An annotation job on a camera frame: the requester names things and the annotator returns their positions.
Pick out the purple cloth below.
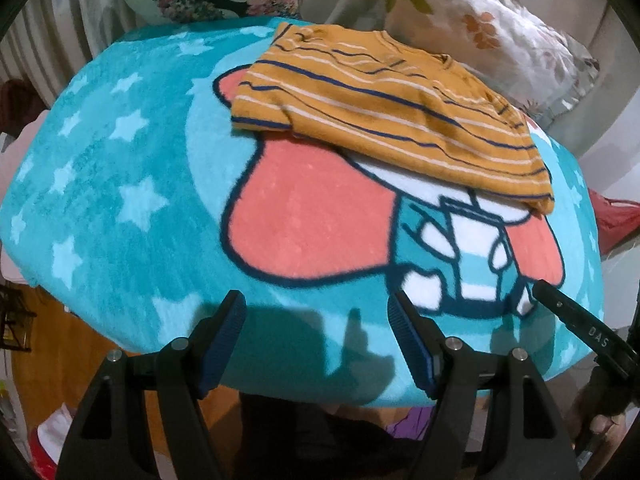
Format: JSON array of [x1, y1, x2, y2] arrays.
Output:
[[387, 405, 436, 438]]

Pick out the person's right hand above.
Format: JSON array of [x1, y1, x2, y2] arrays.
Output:
[[572, 385, 628, 461]]

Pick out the white leaf print pillow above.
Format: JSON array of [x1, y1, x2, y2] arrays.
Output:
[[385, 0, 601, 121]]

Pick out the yellow striped shirt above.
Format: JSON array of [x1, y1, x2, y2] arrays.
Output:
[[230, 22, 556, 216]]

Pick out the dark maroon cloth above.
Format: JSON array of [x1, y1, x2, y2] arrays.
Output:
[[0, 79, 36, 111]]

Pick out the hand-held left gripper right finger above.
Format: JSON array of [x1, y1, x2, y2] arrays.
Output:
[[387, 290, 576, 480]]

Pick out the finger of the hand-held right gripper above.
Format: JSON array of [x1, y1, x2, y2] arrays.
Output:
[[531, 280, 640, 378]]

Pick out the pale curtain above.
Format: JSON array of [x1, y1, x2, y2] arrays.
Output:
[[0, 0, 101, 126]]

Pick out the red bag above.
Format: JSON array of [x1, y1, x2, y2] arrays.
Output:
[[587, 187, 640, 261]]

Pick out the teal star printed blanket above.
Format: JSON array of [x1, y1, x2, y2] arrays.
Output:
[[0, 17, 606, 406]]

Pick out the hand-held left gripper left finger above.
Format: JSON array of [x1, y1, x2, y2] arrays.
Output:
[[55, 290, 248, 480]]

